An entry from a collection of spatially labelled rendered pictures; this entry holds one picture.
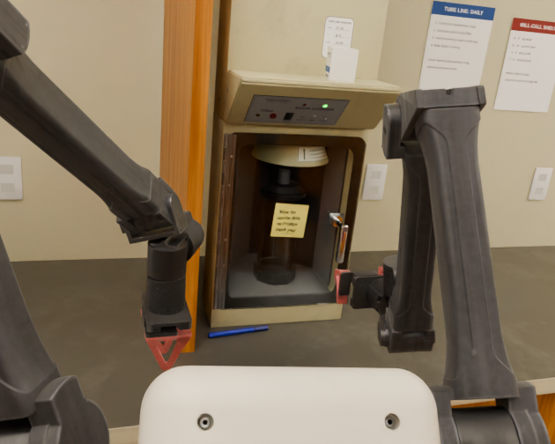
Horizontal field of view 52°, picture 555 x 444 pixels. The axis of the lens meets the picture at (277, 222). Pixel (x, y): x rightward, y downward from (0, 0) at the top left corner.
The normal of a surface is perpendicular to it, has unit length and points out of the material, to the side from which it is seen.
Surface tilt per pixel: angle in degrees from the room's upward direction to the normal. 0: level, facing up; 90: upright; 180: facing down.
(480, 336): 58
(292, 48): 90
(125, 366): 0
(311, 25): 90
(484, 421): 13
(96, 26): 90
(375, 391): 25
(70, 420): 70
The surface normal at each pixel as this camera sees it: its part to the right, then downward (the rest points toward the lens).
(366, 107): 0.14, 0.91
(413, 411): 0.28, -0.36
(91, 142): 0.96, -0.15
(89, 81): 0.29, 0.36
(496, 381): -0.04, -0.22
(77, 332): 0.10, -0.94
